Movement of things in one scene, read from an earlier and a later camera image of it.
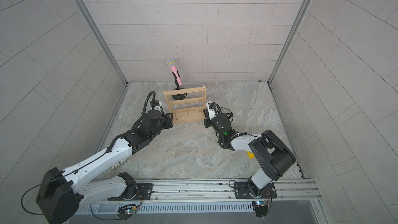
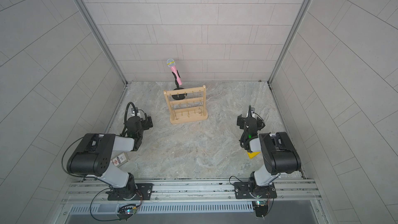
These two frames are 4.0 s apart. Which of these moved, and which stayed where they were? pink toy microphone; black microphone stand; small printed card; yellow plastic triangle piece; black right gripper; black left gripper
Moved: black right gripper; black left gripper
Stayed: pink toy microphone; small printed card; black microphone stand; yellow plastic triangle piece
